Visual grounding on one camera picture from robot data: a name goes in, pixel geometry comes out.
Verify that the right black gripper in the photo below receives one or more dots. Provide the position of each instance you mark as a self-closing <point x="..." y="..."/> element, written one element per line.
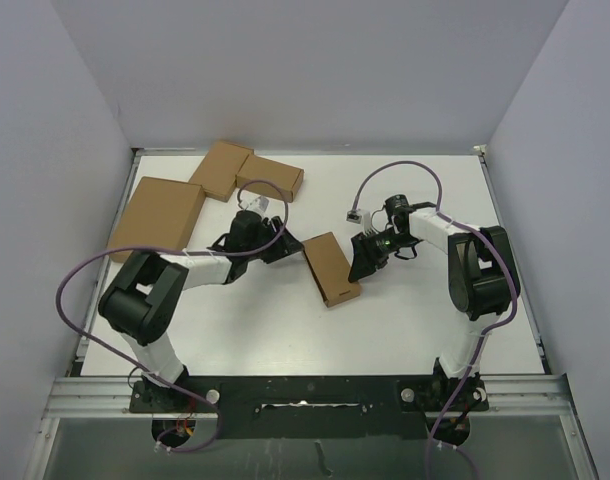
<point x="365" y="260"/>

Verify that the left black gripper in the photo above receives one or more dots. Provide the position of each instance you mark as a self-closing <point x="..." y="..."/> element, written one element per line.
<point x="282" y="246"/>

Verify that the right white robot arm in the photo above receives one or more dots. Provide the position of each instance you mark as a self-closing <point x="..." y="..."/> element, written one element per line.
<point x="481" y="273"/>

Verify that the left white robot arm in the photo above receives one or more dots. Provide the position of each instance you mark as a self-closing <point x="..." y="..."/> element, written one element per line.
<point x="141" y="300"/>

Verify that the long folded cardboard box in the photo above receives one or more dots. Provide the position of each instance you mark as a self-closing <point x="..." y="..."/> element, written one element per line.
<point x="270" y="178"/>

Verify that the square folded cardboard box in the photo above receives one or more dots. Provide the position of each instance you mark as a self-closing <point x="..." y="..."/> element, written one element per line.
<point x="216" y="173"/>

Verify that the large folded cardboard box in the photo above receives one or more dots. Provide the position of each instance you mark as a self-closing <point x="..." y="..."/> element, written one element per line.
<point x="160" y="213"/>

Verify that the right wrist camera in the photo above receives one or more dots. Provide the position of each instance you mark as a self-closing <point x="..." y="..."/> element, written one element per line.
<point x="358" y="216"/>

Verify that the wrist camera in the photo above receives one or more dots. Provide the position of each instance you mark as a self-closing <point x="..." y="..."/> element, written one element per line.
<point x="258" y="205"/>
<point x="358" y="216"/>

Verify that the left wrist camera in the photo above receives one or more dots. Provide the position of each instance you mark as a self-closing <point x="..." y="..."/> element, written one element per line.
<point x="258" y="205"/>

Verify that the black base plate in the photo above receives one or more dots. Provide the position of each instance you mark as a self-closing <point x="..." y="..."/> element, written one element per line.
<point x="316" y="407"/>

